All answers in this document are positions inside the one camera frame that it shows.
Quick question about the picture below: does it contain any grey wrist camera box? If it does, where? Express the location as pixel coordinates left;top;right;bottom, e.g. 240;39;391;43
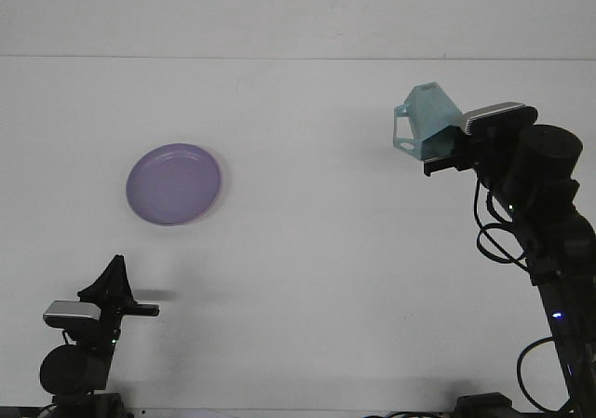
458;101;539;136
43;300;102;329

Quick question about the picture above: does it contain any pale blue hexagonal cup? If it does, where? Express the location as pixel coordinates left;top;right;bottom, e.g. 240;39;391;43
393;81;463;162

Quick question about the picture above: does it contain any pale purple round plate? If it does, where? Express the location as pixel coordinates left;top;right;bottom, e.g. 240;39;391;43
126;142;223;226

